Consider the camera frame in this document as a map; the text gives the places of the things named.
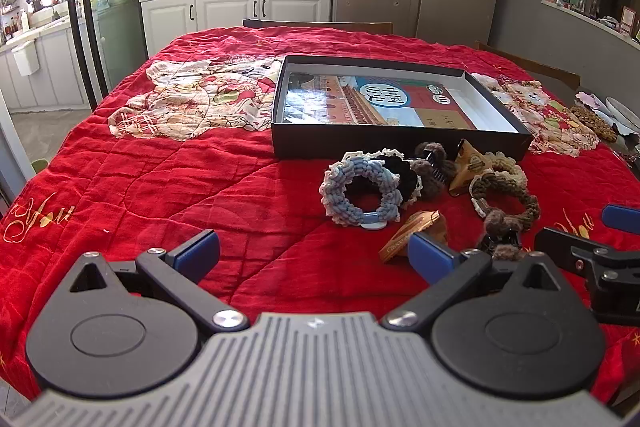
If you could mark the red printed blanket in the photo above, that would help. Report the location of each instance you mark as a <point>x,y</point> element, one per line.
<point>175,187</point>

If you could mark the cream knit scrunchie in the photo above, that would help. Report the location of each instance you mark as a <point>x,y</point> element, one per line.
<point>515,172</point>

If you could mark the small brown photo frame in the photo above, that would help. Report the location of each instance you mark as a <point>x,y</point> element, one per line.
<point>627,19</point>

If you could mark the wooden chair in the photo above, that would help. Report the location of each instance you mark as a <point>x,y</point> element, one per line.
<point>540,69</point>
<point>320,27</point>

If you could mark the white kitchen cabinet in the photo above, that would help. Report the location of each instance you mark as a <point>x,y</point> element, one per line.
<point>225,9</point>

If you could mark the black white-trimmed scrunchie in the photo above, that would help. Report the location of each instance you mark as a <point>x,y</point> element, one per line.
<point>410,179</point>

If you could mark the brown furry hair clip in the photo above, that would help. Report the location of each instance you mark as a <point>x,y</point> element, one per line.
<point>430,179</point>
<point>502,222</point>

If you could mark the brown knit scrunchie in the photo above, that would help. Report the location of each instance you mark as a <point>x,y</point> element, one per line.
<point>530,207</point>

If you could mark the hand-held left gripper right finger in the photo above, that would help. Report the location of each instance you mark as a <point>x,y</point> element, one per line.
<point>430,257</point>

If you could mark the white plate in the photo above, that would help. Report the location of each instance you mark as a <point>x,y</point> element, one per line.
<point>625,112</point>

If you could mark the black shallow box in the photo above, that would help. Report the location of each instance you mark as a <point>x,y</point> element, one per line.
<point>400,144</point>

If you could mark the white sink counter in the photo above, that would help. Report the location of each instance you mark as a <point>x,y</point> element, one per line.
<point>55,67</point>

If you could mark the black door frame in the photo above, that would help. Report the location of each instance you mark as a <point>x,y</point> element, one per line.
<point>95,57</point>

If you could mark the pink flower-shaped coaster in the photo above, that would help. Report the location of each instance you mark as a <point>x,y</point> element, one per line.
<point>589,99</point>

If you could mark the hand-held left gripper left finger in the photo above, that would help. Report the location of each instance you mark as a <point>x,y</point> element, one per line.
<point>197,252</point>

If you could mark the white hanging bin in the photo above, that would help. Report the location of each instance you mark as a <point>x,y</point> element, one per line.
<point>25,57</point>

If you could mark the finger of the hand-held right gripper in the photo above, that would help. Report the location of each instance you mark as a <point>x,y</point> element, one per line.
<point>622,218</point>
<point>560,244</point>

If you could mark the blue knit scrunchie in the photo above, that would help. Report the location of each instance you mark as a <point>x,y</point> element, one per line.
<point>335,194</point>

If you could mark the brown beaded mat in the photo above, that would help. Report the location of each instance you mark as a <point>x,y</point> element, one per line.
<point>595,124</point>

